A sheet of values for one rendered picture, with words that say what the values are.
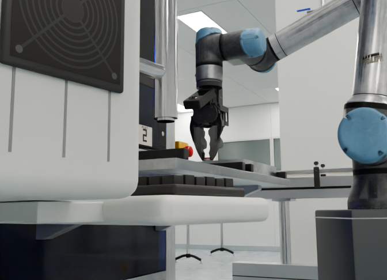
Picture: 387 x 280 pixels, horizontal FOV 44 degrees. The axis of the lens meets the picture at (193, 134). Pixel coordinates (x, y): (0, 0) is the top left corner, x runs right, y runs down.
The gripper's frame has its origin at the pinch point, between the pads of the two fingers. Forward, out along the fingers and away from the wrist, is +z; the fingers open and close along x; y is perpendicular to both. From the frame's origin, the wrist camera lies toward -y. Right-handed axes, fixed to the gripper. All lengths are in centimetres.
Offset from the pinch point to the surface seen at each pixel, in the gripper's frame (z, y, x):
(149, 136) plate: -8.5, 11.9, 25.3
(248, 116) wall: -176, 812, 289
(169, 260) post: 30.4, 24.7, 25.1
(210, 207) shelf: 14, -68, -33
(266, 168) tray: 3.0, 13.6, -12.1
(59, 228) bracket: 18.1, -34.3, 18.5
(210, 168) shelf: 6.2, -29.0, -14.6
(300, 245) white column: 34, 160, 17
